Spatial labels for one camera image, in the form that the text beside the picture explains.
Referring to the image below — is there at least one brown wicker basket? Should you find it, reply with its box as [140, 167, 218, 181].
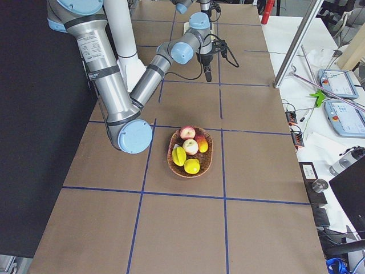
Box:
[167, 126, 213, 178]

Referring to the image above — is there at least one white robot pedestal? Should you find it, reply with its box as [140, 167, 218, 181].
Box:
[103, 0, 146, 92]

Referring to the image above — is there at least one metal cup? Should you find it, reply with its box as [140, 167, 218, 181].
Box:
[311, 179, 329, 193]

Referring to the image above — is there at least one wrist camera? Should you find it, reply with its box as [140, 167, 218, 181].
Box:
[212, 40, 228, 59]
[210, 2, 221, 13]

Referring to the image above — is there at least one yellow lemon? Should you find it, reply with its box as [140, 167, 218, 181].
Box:
[184, 159, 200, 175]

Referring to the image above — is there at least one yellow starfruit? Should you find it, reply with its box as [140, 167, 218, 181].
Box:
[172, 147, 186, 167]

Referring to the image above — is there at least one black laptop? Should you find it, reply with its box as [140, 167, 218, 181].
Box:
[329, 159, 364, 238]

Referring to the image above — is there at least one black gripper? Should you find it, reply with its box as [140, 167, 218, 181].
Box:
[196, 53, 213, 83]

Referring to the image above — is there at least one blue teach pendant near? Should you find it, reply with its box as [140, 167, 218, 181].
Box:
[325, 100, 365, 138]

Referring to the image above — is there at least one water bottle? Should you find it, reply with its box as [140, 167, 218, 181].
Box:
[329, 146, 364, 176]

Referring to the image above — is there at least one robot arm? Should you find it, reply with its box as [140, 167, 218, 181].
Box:
[170, 0, 211, 14]
[47, 1, 212, 154]

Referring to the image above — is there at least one orange black circuit board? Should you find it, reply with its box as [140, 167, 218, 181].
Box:
[285, 111, 298, 126]

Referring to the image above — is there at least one red apple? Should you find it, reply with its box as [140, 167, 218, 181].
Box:
[180, 126, 196, 140]

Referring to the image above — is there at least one blue teach pendant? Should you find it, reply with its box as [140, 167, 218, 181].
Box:
[325, 100, 365, 138]
[318, 68, 359, 99]

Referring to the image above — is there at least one white bear tray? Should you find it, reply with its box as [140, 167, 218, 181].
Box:
[183, 22, 216, 34]

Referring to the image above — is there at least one pale pink peach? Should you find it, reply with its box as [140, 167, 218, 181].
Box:
[182, 139, 198, 155]

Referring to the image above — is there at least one red fire extinguisher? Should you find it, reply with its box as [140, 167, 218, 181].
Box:
[261, 0, 275, 25]

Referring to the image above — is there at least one orange yellow mango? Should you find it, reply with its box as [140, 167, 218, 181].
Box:
[194, 135, 209, 153]

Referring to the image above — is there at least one blue teach pendant far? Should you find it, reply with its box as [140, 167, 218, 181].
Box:
[318, 68, 359, 99]

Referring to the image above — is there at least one long reacher grabber tool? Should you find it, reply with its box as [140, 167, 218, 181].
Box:
[289, 68, 359, 102]

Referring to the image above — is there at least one aluminium frame post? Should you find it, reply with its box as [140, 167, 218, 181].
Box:
[273, 0, 323, 88]

